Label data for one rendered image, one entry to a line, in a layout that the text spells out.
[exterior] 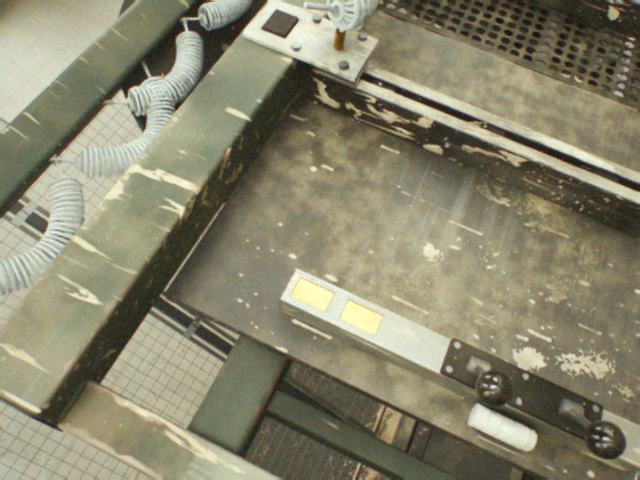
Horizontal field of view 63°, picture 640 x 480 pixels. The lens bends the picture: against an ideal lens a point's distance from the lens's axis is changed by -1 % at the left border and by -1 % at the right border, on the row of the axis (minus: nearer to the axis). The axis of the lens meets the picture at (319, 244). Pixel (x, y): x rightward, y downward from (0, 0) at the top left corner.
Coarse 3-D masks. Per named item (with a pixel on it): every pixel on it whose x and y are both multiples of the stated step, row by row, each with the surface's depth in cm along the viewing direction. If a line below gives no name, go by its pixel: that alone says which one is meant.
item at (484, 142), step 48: (288, 48) 80; (336, 48) 80; (336, 96) 86; (384, 96) 82; (432, 96) 83; (432, 144) 85; (480, 144) 81; (528, 144) 81; (576, 192) 80; (624, 192) 77
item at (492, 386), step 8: (472, 360) 64; (480, 360) 64; (472, 368) 63; (480, 368) 62; (488, 368) 63; (480, 376) 54; (488, 376) 53; (496, 376) 53; (504, 376) 53; (480, 384) 53; (488, 384) 53; (496, 384) 52; (504, 384) 52; (512, 384) 53; (480, 392) 53; (488, 392) 53; (496, 392) 52; (504, 392) 52; (512, 392) 53; (488, 400) 53; (496, 400) 52; (504, 400) 52
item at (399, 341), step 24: (288, 288) 68; (336, 288) 69; (288, 312) 70; (312, 312) 67; (336, 312) 67; (384, 312) 68; (336, 336) 69; (360, 336) 66; (384, 336) 66; (408, 336) 67; (432, 336) 67; (408, 360) 65; (432, 360) 65; (456, 384) 65; (504, 408) 65; (552, 432) 64; (624, 432) 63; (624, 456) 62
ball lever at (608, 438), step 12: (564, 408) 62; (576, 408) 62; (576, 420) 59; (588, 420) 57; (600, 420) 53; (588, 432) 53; (600, 432) 52; (612, 432) 51; (588, 444) 52; (600, 444) 51; (612, 444) 51; (624, 444) 51; (600, 456) 52; (612, 456) 51
